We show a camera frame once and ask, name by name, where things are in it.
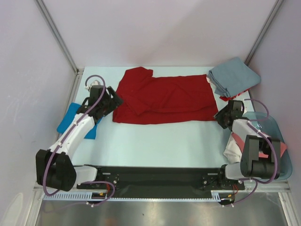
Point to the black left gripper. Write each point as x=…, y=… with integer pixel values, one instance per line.
x=115, y=101

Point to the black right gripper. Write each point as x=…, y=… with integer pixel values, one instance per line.
x=225, y=115

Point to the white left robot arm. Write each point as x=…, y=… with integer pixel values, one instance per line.
x=54, y=167

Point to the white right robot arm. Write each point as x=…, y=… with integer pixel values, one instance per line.
x=258, y=155

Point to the folded red printed t shirt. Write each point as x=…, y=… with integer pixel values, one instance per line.
x=233, y=97

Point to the folded white t shirt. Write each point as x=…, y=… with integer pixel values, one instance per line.
x=213, y=86

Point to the translucent blue plastic basin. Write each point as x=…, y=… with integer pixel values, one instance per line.
x=270, y=127

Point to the pink t shirt in basin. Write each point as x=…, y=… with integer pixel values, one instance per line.
x=241, y=144

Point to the folded grey-blue t shirt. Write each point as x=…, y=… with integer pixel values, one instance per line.
x=233, y=77

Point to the folded bright blue t shirt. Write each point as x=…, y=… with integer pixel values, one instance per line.
x=68, y=118

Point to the white cloth in basin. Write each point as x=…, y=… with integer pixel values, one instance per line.
x=232, y=151

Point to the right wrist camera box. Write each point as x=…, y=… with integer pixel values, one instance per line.
x=244, y=110

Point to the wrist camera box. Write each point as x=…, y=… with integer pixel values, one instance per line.
x=244, y=110
x=94, y=83

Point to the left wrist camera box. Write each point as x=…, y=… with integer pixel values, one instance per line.
x=94, y=83

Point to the left aluminium frame post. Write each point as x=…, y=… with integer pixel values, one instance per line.
x=56, y=34

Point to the aluminium frame post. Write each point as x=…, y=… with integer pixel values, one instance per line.
x=264, y=30
x=56, y=34

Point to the right aluminium frame post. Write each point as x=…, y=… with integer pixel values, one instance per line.
x=264, y=30

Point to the front aluminium frame rail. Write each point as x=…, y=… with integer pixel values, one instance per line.
x=273, y=187

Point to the white slotted cable duct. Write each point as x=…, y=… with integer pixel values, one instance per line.
x=98, y=196

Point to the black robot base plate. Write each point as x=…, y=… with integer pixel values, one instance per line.
x=171, y=182

